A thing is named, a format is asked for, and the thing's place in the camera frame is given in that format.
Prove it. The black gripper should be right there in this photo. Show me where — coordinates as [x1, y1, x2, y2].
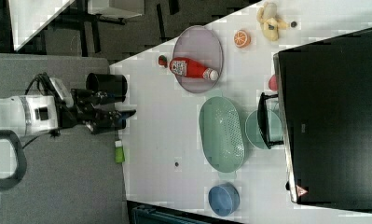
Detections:
[58, 89, 136, 134]

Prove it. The green oval strainer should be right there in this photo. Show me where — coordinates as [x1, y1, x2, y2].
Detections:
[199, 91, 246, 180]

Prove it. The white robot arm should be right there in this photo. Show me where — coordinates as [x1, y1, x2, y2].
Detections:
[0, 89, 136, 138]

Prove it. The black cylinder cup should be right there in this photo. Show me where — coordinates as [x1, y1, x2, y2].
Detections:
[86, 73, 128, 96]

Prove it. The green bottle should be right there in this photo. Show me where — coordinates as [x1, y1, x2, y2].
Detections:
[115, 140, 125, 163]

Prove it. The small red strawberry toy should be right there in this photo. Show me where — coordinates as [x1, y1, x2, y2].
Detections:
[158, 55, 168, 68]

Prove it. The red ketchup bottle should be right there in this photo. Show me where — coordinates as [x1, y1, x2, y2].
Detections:
[169, 57, 219, 81]

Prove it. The purple oval plate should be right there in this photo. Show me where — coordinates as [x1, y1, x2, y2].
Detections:
[172, 26, 224, 93]

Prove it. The blue cup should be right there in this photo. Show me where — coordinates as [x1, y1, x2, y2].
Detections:
[208, 183, 240, 217]

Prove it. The orange slice toy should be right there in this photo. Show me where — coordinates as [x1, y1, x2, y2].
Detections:
[234, 30, 251, 49]

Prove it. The green mug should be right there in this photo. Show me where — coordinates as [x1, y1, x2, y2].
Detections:
[245, 110, 283, 149]

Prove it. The red strawberry toy near oven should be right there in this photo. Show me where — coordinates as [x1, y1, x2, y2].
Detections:
[269, 75, 278, 91]

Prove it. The yellow banana toy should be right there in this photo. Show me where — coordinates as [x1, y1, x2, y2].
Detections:
[256, 2, 290, 41]

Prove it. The black toaster oven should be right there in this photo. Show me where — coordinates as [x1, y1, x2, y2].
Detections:
[273, 27, 372, 213]

